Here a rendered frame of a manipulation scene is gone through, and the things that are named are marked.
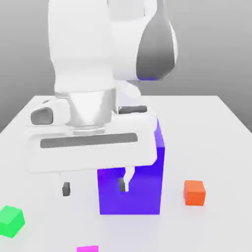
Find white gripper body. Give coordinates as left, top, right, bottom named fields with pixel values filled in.
left=25, top=111, right=158, bottom=174

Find small magenta cube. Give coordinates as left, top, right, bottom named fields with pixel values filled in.
left=76, top=245, right=99, bottom=252

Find small green cube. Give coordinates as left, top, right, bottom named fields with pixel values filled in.
left=0, top=205, right=26, bottom=239

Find small orange cube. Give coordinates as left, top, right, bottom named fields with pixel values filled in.
left=183, top=180, right=207, bottom=207

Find large purple box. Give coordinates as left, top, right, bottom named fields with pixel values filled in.
left=97, top=117, right=166, bottom=216

